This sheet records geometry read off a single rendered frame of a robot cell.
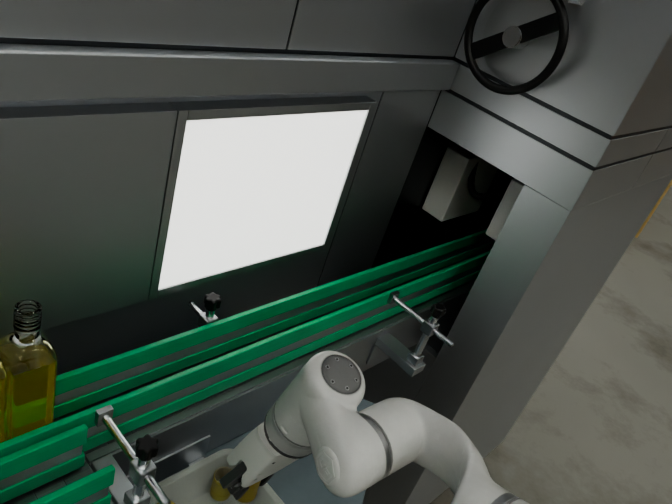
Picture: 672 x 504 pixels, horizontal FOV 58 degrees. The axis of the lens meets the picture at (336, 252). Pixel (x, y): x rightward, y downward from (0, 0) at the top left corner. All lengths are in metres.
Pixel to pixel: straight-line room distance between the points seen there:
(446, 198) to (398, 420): 0.94
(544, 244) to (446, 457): 0.70
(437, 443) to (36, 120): 0.59
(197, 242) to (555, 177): 0.70
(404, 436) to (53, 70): 0.57
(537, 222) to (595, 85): 0.28
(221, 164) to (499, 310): 0.71
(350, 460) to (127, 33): 0.58
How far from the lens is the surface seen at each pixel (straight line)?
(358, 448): 0.65
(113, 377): 1.01
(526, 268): 1.34
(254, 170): 1.04
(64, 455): 0.92
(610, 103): 1.23
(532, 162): 1.29
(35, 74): 0.79
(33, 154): 0.82
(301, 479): 1.16
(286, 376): 1.14
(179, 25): 0.88
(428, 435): 0.71
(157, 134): 0.89
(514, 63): 1.30
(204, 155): 0.96
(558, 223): 1.29
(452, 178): 1.53
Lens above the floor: 1.65
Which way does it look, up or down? 31 degrees down
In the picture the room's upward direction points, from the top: 19 degrees clockwise
